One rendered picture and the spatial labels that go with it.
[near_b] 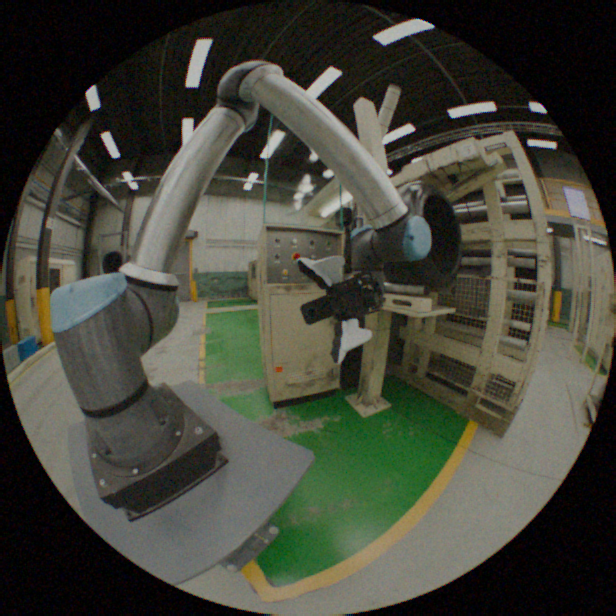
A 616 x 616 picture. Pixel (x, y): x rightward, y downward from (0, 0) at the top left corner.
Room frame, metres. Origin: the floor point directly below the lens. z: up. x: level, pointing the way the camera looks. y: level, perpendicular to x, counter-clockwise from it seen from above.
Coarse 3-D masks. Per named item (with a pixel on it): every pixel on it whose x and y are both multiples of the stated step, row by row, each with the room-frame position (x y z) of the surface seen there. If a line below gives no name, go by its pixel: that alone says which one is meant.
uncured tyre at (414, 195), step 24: (408, 192) 0.65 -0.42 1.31; (432, 192) 0.67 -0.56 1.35; (432, 216) 0.93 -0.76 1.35; (456, 216) 0.76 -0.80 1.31; (432, 240) 1.00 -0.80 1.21; (456, 240) 0.83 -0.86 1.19; (384, 264) 0.80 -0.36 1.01; (408, 264) 0.67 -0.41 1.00; (432, 264) 0.65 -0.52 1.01; (456, 264) 0.75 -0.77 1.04; (432, 288) 0.71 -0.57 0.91
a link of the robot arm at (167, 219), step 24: (216, 120) 0.30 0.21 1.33; (240, 120) 0.35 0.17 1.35; (192, 144) 0.29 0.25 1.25; (216, 144) 0.32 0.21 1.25; (168, 168) 0.29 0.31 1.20; (192, 168) 0.30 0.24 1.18; (216, 168) 0.37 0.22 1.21; (168, 192) 0.28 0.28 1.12; (192, 192) 0.32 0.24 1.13; (144, 216) 0.28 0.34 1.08; (168, 216) 0.29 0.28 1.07; (192, 216) 0.35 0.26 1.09; (144, 240) 0.27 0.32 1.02; (168, 240) 0.30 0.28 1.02; (144, 264) 0.27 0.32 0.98; (168, 264) 0.31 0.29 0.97; (144, 288) 0.26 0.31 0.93; (168, 288) 0.31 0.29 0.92; (168, 312) 0.32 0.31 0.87
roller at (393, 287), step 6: (384, 282) 0.91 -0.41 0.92; (390, 288) 0.84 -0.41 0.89; (396, 288) 0.80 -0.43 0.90; (402, 288) 0.77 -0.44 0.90; (408, 288) 0.73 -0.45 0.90; (414, 288) 0.70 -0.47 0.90; (420, 288) 0.67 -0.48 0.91; (426, 288) 0.65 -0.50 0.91; (420, 294) 0.68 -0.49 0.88; (426, 294) 0.65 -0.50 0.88
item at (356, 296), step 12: (360, 276) 0.33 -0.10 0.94; (336, 288) 0.31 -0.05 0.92; (348, 288) 0.29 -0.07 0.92; (360, 288) 0.28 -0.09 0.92; (372, 288) 0.31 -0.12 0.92; (336, 300) 0.31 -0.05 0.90; (348, 300) 0.30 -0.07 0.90; (360, 300) 0.29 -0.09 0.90; (372, 300) 0.27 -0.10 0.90; (336, 312) 0.30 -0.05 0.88; (348, 312) 0.30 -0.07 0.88; (360, 312) 0.28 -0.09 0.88; (372, 312) 0.28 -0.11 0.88
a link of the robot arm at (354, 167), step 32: (256, 64) 0.20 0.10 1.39; (224, 96) 0.28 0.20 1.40; (256, 96) 0.26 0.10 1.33; (288, 96) 0.24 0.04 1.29; (320, 128) 0.27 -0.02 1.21; (352, 160) 0.29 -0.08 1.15; (352, 192) 0.33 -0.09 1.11; (384, 192) 0.30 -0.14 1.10; (384, 224) 0.33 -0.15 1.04; (416, 224) 0.31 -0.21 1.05; (384, 256) 0.39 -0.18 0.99; (416, 256) 0.32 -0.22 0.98
